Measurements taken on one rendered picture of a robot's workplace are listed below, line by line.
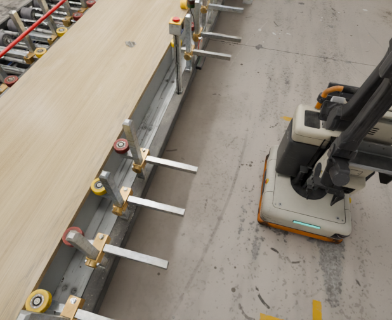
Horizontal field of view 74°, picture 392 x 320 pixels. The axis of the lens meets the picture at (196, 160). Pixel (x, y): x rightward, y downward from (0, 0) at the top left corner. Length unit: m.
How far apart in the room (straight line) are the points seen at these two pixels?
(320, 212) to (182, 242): 1.03
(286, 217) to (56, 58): 1.94
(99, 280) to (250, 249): 1.16
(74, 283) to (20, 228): 0.37
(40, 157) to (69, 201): 0.32
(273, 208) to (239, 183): 0.49
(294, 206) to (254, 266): 0.52
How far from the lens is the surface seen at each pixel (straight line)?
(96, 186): 1.31
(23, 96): 1.91
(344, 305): 2.25
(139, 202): 1.30
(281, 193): 2.03
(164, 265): 1.16
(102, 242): 1.23
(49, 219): 1.32
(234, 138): 2.60
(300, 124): 1.73
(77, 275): 1.49
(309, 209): 2.04
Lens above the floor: 1.99
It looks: 56 degrees down
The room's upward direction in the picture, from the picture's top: 2 degrees clockwise
